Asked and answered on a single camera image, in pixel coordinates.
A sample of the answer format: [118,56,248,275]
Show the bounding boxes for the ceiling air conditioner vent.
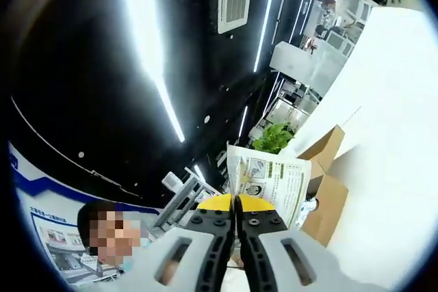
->
[216,0,253,36]

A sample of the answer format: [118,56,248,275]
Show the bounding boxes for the blue white wall poster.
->
[8,141,162,286]

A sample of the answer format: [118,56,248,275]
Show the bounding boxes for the printed paper leaflet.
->
[226,141,313,230]

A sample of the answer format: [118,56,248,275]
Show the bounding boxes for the long thin ceiling light strip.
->
[253,0,283,72]

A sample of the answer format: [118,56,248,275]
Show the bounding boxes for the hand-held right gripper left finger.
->
[77,193,235,292]

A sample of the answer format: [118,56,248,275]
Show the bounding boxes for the brown cardboard shoe box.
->
[296,124,350,248]

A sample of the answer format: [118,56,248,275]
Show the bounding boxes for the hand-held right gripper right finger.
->
[235,193,363,292]

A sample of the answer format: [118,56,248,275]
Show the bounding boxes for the person's head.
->
[77,200,119,255]

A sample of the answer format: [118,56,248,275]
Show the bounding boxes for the green potted plant white pot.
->
[252,121,295,155]

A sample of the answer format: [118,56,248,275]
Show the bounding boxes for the white square pillar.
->
[269,40,343,96]

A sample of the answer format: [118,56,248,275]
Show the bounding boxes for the wide ceiling light strip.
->
[125,0,185,143]

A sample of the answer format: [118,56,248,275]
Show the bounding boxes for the grey storage shelf rack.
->
[150,167,220,235]

